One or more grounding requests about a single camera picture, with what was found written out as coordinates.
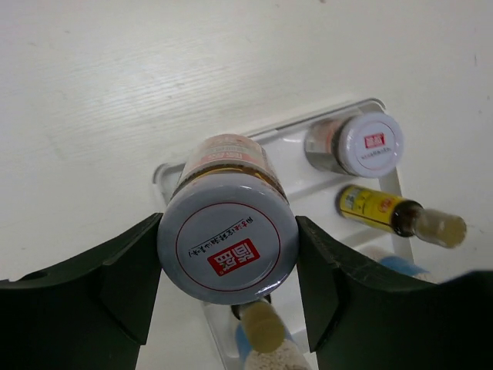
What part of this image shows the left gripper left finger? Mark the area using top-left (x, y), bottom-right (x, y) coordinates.
top-left (1, 213), bottom-right (162, 369)

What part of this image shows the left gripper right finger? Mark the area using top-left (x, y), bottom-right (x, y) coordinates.
top-left (297, 217), bottom-right (492, 369)

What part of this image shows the white silver-cap bottle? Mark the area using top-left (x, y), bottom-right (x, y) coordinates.
top-left (361, 246), bottom-right (436, 283)
top-left (235, 325), bottom-right (311, 369)

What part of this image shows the yellow small bottle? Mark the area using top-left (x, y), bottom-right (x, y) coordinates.
top-left (231, 295), bottom-right (285, 354)
top-left (335, 184), bottom-right (467, 249)

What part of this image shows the brown spice jar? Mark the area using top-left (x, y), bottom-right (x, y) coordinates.
top-left (156, 134), bottom-right (299, 305)
top-left (304, 112), bottom-right (404, 178)

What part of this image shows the white divided tray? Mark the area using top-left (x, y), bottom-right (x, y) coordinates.
top-left (153, 98), bottom-right (414, 369)

